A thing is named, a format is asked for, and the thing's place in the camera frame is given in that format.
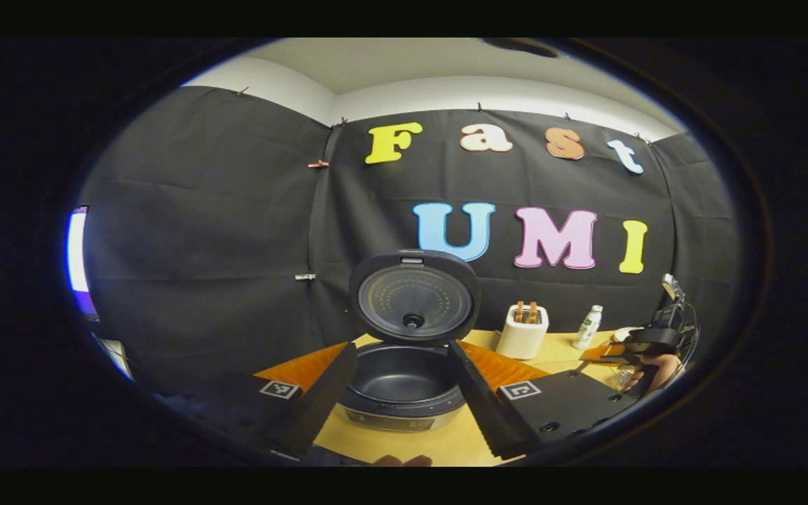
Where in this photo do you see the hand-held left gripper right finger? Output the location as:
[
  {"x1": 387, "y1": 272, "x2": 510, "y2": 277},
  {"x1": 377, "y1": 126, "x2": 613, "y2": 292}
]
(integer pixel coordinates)
[{"x1": 446, "y1": 340, "x2": 641, "y2": 462}]

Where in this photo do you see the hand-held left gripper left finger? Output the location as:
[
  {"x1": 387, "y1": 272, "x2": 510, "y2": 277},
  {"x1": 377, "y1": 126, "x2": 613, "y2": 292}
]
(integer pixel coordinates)
[{"x1": 159, "y1": 342, "x2": 361, "y2": 460}]

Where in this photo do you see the silver black rice cooker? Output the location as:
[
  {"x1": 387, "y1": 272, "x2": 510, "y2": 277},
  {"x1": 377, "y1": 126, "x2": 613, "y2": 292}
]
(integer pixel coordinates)
[{"x1": 337, "y1": 249, "x2": 482, "y2": 432}]

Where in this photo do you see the white milk bottle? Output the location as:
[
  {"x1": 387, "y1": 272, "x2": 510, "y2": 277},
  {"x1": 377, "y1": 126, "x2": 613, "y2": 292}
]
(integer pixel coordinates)
[{"x1": 572, "y1": 304, "x2": 604, "y2": 349}]

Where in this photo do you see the white toaster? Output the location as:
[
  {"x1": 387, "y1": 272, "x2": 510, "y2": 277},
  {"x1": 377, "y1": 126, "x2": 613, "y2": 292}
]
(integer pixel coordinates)
[{"x1": 495, "y1": 303, "x2": 550, "y2": 361}]

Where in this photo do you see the black backdrop cloth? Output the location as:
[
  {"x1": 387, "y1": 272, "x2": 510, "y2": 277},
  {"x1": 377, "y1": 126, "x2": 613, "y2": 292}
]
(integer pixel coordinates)
[{"x1": 81, "y1": 86, "x2": 738, "y2": 393}]

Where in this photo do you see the bright monitor screen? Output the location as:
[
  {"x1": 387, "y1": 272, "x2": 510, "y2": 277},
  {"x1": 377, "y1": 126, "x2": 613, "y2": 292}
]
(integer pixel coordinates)
[{"x1": 67, "y1": 206, "x2": 100, "y2": 321}]

